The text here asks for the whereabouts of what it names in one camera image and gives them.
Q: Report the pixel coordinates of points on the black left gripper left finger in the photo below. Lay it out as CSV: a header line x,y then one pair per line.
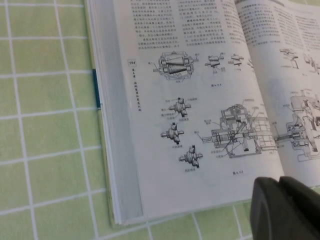
x,y
270,215

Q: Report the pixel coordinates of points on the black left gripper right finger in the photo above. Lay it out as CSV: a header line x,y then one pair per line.
x,y
306,200

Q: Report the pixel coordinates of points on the technical book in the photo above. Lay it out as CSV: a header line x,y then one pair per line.
x,y
200,112

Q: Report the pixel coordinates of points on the green checkered tablecloth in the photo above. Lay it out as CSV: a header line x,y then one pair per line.
x,y
50,130

